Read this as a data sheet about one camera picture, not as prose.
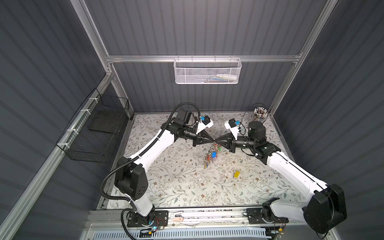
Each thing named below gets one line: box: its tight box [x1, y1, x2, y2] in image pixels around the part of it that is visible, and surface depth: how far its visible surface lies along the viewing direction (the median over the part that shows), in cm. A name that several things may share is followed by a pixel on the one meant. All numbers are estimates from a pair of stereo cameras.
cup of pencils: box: [252, 107, 269, 123], surface depth 99 cm
